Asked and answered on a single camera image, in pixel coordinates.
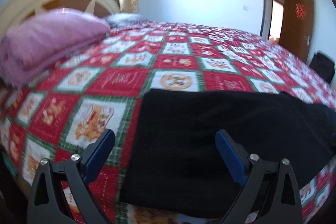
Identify brown wooden door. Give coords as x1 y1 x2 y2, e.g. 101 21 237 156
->
279 0 314 63

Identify grey striped pillow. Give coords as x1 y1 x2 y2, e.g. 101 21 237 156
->
104 13 148 28

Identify silver door handle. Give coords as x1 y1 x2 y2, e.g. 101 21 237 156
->
305 36 310 46

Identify red patchwork bedspread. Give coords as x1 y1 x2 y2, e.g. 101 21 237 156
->
1 22 335 223

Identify pink folded blanket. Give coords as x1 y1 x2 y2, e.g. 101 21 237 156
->
1 8 110 88

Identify red door decoration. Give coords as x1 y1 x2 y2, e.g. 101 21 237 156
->
295 3 307 19

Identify black bag by wall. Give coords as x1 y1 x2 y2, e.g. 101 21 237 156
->
309 52 335 84

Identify black pants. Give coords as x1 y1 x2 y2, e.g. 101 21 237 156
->
120 89 335 218

